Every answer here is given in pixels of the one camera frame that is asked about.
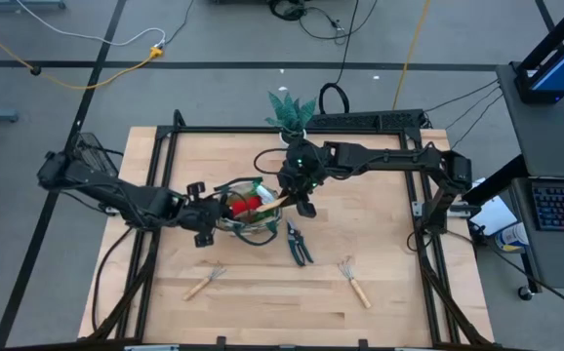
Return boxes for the red garden gloves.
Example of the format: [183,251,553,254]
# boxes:
[229,194,264,219]

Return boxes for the white blue yellow can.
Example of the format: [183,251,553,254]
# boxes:
[493,221,531,254]

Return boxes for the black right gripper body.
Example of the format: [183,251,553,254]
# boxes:
[276,138,335,197]

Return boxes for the yellow floor extension cable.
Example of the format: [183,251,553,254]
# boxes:
[0,16,165,92]

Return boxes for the black cable with coil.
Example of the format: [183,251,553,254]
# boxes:
[317,0,361,116]

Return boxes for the cream canvas bag green trim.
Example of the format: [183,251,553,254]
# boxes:
[212,175,284,247]

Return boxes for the white floor cable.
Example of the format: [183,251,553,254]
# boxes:
[15,0,168,50]

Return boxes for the green handled pruning shears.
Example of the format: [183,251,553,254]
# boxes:
[285,219,315,268]

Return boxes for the wooden handled fan rake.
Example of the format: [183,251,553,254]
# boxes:
[181,262,228,302]

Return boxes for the snake plant in white pot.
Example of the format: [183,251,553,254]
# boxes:
[263,91,319,147]

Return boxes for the white paper sheet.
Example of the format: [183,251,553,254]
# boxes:
[469,198,519,238]

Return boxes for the wooden handled pronged cultivator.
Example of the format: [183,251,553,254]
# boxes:
[338,256,374,311]

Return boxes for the keyboard with blue backlight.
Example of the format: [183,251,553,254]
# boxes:
[525,175,564,234]

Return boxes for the black perforated box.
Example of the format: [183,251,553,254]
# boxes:
[305,108,427,133]

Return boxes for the grey desk with black frame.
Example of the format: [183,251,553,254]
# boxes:
[462,62,564,302]

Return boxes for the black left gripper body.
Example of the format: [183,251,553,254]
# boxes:
[179,179,225,249]

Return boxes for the black floor cable bundle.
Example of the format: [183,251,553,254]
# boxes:
[266,0,349,43]

